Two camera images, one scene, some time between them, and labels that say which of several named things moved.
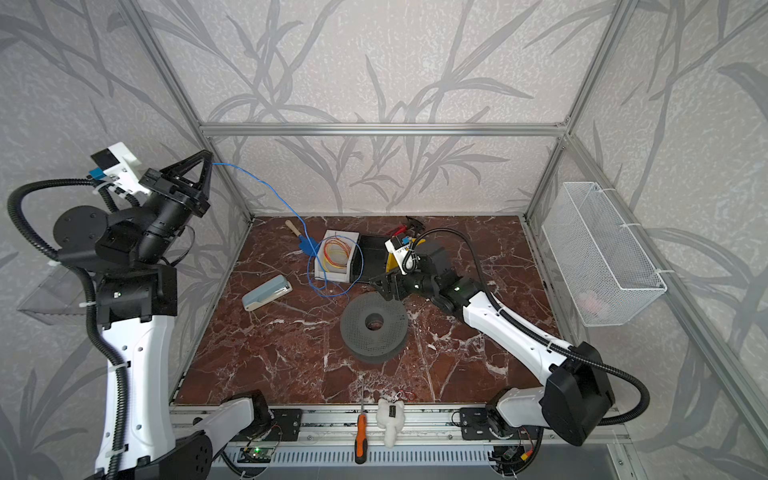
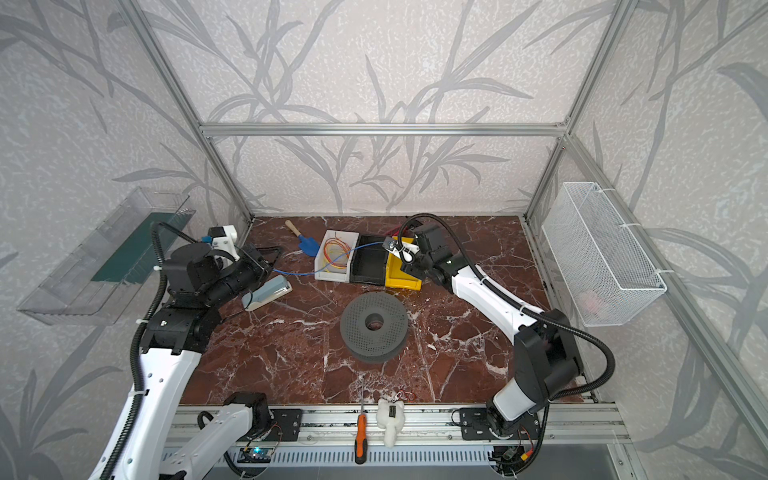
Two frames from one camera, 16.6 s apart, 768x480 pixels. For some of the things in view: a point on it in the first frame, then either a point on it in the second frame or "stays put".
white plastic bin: x=333 y=257 stays put
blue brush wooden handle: x=308 y=246 stays put
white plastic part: x=390 y=417 stays put
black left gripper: x=178 y=190 -> x=258 y=264
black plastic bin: x=369 y=258 stays put
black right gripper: x=399 y=283 -> x=411 y=263
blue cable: x=307 y=237 -> x=326 y=268
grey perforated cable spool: x=373 y=346 stays put
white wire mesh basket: x=608 y=274 stays put
